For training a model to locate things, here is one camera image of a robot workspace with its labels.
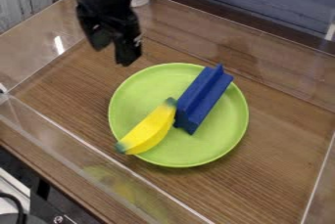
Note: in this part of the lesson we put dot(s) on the blue plastic block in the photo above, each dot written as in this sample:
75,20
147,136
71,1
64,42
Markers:
199,97

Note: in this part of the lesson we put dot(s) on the yellow toy banana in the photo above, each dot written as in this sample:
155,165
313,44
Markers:
150,131

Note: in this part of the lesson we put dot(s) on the green round plate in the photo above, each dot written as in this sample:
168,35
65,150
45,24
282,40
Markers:
180,149

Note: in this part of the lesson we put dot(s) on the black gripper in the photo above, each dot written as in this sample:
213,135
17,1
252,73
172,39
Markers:
111,17

